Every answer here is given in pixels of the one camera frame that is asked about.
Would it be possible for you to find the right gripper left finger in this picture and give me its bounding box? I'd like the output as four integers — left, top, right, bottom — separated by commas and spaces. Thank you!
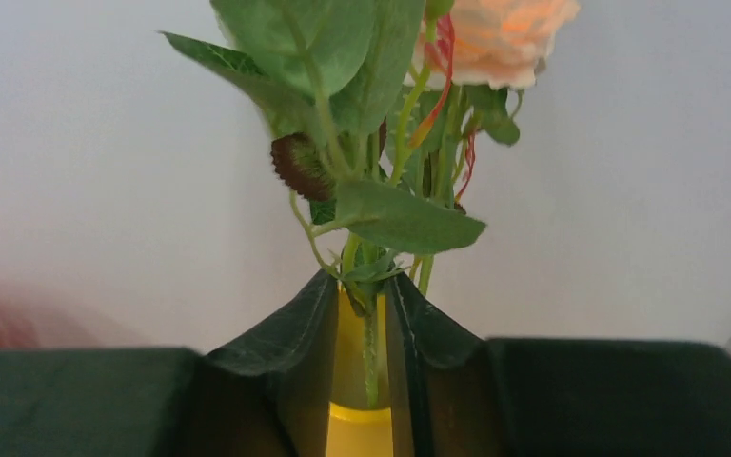
0, 271, 338, 456

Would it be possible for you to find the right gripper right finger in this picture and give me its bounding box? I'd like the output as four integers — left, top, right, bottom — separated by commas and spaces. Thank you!
385, 275, 731, 456

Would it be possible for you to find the pink artificial flower stem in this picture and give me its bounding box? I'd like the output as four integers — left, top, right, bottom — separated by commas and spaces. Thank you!
164, 1, 581, 408

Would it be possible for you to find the yellow tapered vase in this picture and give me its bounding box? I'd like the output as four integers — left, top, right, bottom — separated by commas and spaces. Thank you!
326, 288, 394, 457

